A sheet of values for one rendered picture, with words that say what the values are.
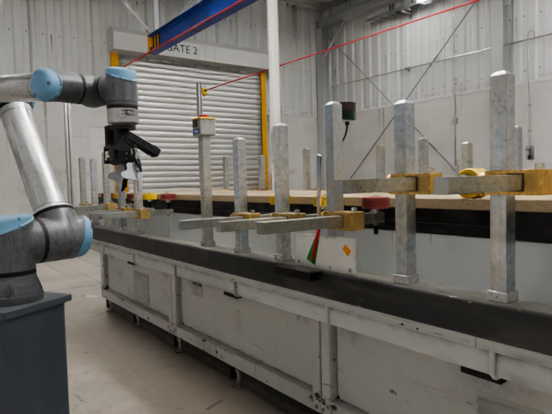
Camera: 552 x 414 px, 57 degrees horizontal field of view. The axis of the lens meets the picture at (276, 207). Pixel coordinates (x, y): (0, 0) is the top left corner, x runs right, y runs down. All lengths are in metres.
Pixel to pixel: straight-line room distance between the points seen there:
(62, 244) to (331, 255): 0.90
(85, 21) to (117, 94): 8.30
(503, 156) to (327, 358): 1.06
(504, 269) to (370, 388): 0.84
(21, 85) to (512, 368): 1.50
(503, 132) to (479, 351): 0.48
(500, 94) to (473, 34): 8.73
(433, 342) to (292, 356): 0.92
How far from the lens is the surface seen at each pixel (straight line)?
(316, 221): 1.33
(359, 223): 1.39
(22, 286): 1.77
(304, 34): 12.22
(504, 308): 1.12
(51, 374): 1.85
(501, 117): 1.12
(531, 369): 1.18
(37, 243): 1.78
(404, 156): 1.25
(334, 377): 1.93
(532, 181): 1.08
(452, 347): 1.27
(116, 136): 1.56
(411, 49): 10.64
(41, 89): 1.59
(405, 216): 1.26
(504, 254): 1.12
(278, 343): 2.18
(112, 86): 1.57
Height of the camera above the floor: 0.96
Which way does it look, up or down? 3 degrees down
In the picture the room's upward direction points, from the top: 2 degrees counter-clockwise
